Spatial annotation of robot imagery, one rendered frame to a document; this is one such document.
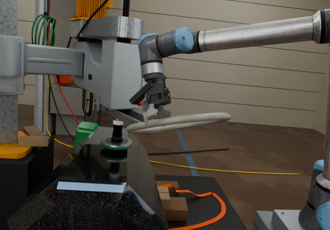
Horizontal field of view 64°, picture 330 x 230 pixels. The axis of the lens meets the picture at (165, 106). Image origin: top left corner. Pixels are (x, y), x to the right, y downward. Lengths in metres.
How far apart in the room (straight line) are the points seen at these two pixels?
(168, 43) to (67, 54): 1.33
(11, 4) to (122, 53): 0.88
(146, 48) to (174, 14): 5.67
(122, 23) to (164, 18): 5.06
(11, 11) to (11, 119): 0.75
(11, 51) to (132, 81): 0.86
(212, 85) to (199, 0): 2.09
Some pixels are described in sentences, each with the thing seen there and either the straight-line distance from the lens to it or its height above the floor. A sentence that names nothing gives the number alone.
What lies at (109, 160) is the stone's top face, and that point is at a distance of 1.69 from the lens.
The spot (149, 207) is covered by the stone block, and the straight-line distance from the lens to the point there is 1.52.
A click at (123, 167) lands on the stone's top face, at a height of 0.87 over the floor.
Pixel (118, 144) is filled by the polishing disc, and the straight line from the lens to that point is 1.80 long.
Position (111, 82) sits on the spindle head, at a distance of 1.66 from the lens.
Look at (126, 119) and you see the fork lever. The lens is 1.58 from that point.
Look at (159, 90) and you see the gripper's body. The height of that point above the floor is 1.40.
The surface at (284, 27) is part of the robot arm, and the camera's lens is 1.08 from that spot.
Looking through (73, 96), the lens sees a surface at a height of 0.73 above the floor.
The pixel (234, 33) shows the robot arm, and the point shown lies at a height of 1.65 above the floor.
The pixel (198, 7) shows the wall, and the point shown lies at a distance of 6.82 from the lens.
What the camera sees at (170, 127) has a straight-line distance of 1.46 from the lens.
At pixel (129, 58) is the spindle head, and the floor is 1.50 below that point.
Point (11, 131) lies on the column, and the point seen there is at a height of 0.87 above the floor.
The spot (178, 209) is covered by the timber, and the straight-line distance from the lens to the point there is 2.67.
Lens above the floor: 1.54
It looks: 11 degrees down
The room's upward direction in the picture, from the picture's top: 6 degrees clockwise
